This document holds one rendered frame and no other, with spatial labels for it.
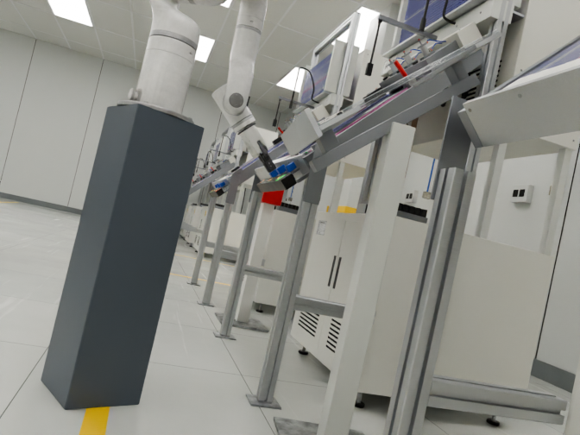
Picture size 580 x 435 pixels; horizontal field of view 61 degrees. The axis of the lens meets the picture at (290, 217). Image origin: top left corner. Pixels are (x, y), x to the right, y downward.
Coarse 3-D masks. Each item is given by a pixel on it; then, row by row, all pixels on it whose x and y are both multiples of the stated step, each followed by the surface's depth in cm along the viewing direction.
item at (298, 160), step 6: (294, 156) 156; (300, 156) 149; (276, 162) 176; (282, 162) 169; (288, 162) 163; (294, 162) 158; (300, 162) 152; (258, 168) 204; (264, 168) 196; (300, 168) 156; (306, 168) 151; (258, 174) 211; (264, 174) 202; (294, 174) 165; (300, 174) 160
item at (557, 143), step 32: (544, 0) 169; (576, 0) 173; (512, 32) 172; (544, 32) 169; (576, 32) 173; (512, 64) 168; (416, 128) 222; (480, 160) 220; (480, 224) 167; (544, 224) 176
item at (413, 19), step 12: (408, 0) 215; (420, 0) 203; (432, 0) 193; (444, 0) 184; (456, 0) 176; (468, 0) 168; (408, 12) 212; (420, 12) 201; (432, 12) 191; (408, 24) 209; (408, 36) 206
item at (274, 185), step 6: (288, 174) 150; (306, 174) 149; (276, 180) 154; (282, 180) 149; (288, 180) 150; (294, 180) 150; (300, 180) 149; (258, 186) 181; (264, 186) 172; (270, 186) 165; (276, 186) 158; (282, 186) 151; (288, 186) 150
